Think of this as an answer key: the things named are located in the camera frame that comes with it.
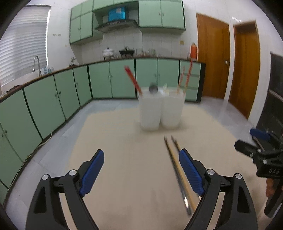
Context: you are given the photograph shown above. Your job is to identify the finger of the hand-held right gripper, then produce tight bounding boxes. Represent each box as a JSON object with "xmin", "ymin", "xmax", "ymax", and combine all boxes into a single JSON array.
[
  {"xmin": 235, "ymin": 140, "xmax": 261, "ymax": 158},
  {"xmin": 250, "ymin": 129, "xmax": 271, "ymax": 141}
]

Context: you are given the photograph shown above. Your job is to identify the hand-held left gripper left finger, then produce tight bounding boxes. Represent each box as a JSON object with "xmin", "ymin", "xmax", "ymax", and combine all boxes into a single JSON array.
[{"xmin": 25, "ymin": 150, "xmax": 105, "ymax": 230}]

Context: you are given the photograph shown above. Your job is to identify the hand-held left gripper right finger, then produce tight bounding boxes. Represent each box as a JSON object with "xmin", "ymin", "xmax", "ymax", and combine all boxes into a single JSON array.
[{"xmin": 179, "ymin": 149, "xmax": 258, "ymax": 230}]

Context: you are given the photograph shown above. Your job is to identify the black chopstick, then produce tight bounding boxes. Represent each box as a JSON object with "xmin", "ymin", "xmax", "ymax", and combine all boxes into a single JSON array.
[{"xmin": 164, "ymin": 136, "xmax": 192, "ymax": 216}]

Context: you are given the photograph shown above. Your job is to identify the brown wooden chopstick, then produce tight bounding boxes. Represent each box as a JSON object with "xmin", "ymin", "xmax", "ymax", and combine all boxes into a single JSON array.
[{"xmin": 171, "ymin": 136, "xmax": 197, "ymax": 211}]

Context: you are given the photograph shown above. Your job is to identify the white two-compartment utensil holder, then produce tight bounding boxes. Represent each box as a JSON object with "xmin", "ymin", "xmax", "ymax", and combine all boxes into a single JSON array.
[{"xmin": 137, "ymin": 87, "xmax": 186, "ymax": 131}]

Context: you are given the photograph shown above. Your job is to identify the person's right hand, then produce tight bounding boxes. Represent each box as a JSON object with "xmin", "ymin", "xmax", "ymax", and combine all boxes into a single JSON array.
[{"xmin": 266, "ymin": 178, "xmax": 275, "ymax": 198}]

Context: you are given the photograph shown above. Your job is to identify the dark glass-front cabinet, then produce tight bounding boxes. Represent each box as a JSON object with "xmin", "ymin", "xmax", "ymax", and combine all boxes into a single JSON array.
[{"xmin": 258, "ymin": 51, "xmax": 283, "ymax": 137}]

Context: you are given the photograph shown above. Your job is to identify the narrow wooden door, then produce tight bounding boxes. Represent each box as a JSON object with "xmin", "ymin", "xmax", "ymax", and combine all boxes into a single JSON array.
[{"xmin": 229, "ymin": 21, "xmax": 261, "ymax": 120}]

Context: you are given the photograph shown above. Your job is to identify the wide wooden door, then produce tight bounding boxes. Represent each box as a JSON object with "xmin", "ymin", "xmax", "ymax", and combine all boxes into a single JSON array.
[{"xmin": 196, "ymin": 13, "xmax": 231, "ymax": 99}]

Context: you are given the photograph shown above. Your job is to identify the orange thermos flask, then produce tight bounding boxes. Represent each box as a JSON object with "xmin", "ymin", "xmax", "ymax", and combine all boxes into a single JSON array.
[{"xmin": 190, "ymin": 42, "xmax": 198, "ymax": 61}]

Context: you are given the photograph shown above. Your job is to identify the white cooking pot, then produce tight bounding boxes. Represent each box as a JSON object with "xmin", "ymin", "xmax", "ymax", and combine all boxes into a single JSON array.
[{"xmin": 103, "ymin": 47, "xmax": 115, "ymax": 60}]

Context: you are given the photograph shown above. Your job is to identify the black wok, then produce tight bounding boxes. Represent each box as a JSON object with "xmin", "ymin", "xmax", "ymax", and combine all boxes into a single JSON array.
[{"xmin": 119, "ymin": 46, "xmax": 135, "ymax": 58}]

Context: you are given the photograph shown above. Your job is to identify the metal kitchen faucet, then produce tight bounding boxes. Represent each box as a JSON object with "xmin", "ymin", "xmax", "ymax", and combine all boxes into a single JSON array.
[{"xmin": 33, "ymin": 56, "xmax": 42, "ymax": 77}]

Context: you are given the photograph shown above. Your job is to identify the row of seasoning jars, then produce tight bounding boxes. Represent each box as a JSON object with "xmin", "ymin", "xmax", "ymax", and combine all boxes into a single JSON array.
[{"xmin": 136, "ymin": 49, "xmax": 157, "ymax": 56}]

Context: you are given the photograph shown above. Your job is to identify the white window blind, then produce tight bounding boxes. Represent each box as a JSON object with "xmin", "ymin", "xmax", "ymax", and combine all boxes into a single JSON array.
[{"xmin": 0, "ymin": 5, "xmax": 51, "ymax": 89}]

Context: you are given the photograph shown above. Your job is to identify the black range hood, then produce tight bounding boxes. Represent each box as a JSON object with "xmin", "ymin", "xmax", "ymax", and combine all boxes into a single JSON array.
[{"xmin": 95, "ymin": 19, "xmax": 138, "ymax": 33}]

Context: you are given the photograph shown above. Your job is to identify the green wall cabinets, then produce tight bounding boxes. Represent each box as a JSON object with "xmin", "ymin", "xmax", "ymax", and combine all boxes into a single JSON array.
[{"xmin": 70, "ymin": 0, "xmax": 186, "ymax": 45}]

